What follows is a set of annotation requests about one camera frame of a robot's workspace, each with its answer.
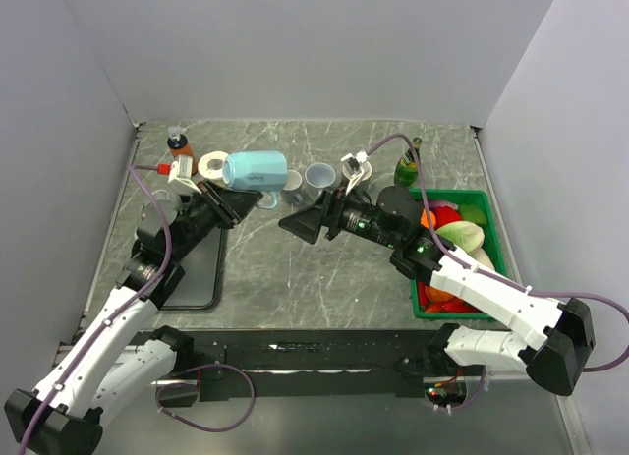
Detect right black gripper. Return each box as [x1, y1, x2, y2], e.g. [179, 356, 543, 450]
[279, 179, 401, 249]

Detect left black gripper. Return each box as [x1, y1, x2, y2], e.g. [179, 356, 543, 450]
[168, 177, 262, 261]

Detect dark slate blue mug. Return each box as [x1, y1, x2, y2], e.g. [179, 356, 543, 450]
[280, 170, 304, 206]

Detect light blue mug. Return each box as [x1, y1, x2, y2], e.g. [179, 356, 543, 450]
[222, 150, 288, 209]

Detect small blue-grey mug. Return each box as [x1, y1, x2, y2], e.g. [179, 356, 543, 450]
[304, 162, 338, 200]

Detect grey mug with cream inside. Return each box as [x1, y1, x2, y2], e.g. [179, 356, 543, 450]
[359, 161, 372, 188]

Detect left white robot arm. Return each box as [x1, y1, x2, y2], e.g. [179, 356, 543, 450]
[4, 181, 262, 454]

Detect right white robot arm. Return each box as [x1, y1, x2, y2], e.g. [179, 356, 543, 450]
[279, 186, 595, 396]

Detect pale grey-blue mug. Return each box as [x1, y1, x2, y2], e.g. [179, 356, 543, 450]
[152, 189, 183, 215]

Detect orange soap dispenser bottle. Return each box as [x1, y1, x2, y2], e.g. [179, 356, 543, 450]
[166, 126, 196, 160]

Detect black serving tray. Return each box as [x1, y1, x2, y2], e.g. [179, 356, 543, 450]
[162, 229, 227, 311]

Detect green glass bottle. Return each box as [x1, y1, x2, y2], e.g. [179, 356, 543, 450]
[393, 137, 423, 188]

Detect orange plush carrot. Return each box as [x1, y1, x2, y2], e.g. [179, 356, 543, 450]
[420, 209, 437, 229]

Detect red plush vegetable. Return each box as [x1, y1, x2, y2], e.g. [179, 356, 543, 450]
[431, 206, 463, 230]

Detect red plush chili pepper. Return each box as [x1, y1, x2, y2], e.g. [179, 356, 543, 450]
[417, 282, 429, 308]

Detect orange plush pumpkin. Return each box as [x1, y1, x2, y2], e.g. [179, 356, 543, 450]
[425, 286, 457, 303]

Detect green plastic basket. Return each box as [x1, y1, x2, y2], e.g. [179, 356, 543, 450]
[411, 189, 507, 320]

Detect green plush cabbage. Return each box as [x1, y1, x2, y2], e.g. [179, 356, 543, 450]
[436, 220, 486, 256]

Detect dark green plush avocado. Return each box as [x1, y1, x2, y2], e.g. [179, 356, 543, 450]
[458, 204, 488, 228]

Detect white plush radish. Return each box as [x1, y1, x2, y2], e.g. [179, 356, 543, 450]
[471, 249, 495, 271]

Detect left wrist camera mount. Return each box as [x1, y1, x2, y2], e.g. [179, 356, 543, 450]
[157, 155, 200, 195]

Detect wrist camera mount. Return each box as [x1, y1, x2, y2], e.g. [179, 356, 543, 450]
[157, 155, 200, 195]
[341, 150, 369, 196]

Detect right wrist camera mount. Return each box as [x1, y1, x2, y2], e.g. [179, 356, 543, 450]
[341, 150, 369, 196]

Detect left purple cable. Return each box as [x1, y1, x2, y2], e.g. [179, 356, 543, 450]
[14, 163, 174, 455]

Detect purple cable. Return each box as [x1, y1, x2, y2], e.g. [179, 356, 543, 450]
[366, 133, 629, 372]
[14, 163, 174, 455]

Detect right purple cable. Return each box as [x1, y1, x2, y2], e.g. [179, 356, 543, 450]
[366, 133, 629, 372]

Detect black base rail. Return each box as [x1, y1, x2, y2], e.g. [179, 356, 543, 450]
[127, 328, 492, 407]

